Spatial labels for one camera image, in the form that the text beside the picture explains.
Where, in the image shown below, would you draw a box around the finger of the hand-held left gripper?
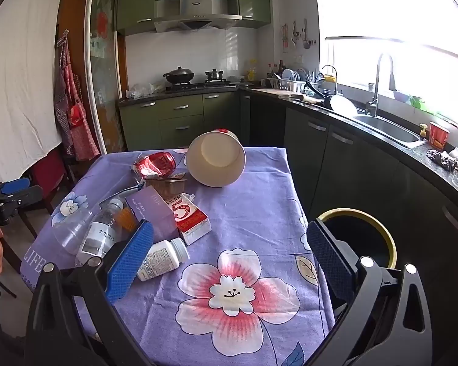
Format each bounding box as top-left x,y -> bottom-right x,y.
0,177 -> 42,210

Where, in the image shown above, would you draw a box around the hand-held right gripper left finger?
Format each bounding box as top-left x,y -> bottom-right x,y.
25,219 -> 155,366

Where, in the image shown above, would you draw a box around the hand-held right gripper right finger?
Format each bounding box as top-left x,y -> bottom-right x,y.
306,219 -> 434,366

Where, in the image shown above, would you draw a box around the white pill bottle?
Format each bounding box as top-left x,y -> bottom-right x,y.
136,237 -> 190,282

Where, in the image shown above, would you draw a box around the orange foam net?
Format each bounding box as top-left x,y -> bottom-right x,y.
114,206 -> 142,232

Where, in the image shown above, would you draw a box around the labelled clear plastic bottle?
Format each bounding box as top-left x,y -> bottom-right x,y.
75,198 -> 125,267

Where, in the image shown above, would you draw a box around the yellow-rimmed dark trash bin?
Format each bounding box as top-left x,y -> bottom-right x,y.
316,208 -> 398,271

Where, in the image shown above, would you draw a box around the purple cardboard box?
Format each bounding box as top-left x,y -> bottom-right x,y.
125,186 -> 180,242

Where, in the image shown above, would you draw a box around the red and white milk carton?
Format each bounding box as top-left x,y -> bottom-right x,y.
164,194 -> 211,246

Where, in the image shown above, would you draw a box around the brown plastic tray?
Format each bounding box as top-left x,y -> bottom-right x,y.
143,175 -> 187,196

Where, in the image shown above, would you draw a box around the crushed red can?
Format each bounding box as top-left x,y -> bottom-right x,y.
133,151 -> 177,181

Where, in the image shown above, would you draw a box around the large paper bucket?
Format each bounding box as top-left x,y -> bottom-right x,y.
186,129 -> 247,188

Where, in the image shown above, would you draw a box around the red chair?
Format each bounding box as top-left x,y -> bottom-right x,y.
31,149 -> 67,214

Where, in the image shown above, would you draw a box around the red checked apron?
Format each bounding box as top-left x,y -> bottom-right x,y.
53,30 -> 100,161

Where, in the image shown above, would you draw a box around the purple floral tablecloth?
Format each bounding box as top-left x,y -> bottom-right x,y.
20,147 -> 336,366

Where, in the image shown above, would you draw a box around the dark lower cabinets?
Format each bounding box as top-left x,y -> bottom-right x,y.
240,89 -> 458,283

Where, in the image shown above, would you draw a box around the white hanging cloth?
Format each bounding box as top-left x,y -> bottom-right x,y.
0,0 -> 65,181

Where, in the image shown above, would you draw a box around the steel sink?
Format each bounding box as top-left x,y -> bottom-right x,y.
353,114 -> 428,149

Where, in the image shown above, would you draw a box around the glass sliding door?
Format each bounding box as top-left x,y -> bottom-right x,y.
85,0 -> 128,155

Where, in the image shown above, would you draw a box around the green lower cabinets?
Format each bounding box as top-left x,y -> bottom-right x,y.
118,91 -> 241,151

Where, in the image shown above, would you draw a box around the green cabinets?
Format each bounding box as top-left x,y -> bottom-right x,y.
116,0 -> 271,37
118,91 -> 241,151

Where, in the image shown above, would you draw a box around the dark patterned rag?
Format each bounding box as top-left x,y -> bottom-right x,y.
427,149 -> 458,171

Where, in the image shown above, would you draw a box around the white plate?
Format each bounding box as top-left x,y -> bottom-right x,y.
322,95 -> 357,117

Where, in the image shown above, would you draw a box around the clear plastic bags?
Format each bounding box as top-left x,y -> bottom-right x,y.
127,83 -> 165,100

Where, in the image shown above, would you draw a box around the red paper cup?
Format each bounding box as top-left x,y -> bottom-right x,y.
429,122 -> 451,150

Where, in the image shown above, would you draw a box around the steel kitchen faucet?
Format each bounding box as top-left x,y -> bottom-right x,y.
365,52 -> 398,117

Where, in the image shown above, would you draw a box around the wooden cutting board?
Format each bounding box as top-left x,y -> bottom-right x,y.
267,88 -> 304,98

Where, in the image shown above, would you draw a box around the green bowl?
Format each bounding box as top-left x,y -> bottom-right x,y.
410,95 -> 434,113

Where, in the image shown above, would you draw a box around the dish rack with dishes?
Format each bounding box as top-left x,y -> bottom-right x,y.
260,68 -> 321,92

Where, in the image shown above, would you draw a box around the gas stove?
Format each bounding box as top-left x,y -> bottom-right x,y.
165,79 -> 237,93

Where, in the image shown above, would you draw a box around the black wok with lid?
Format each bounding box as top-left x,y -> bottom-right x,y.
163,66 -> 195,84

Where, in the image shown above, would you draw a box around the green upper cabinets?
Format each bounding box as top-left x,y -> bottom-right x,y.
116,0 -> 271,37

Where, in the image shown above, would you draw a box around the hanging kitchen utensils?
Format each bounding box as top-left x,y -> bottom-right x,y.
280,19 -> 314,50

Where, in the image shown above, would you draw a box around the steel range hood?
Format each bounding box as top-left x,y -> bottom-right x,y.
154,0 -> 243,33

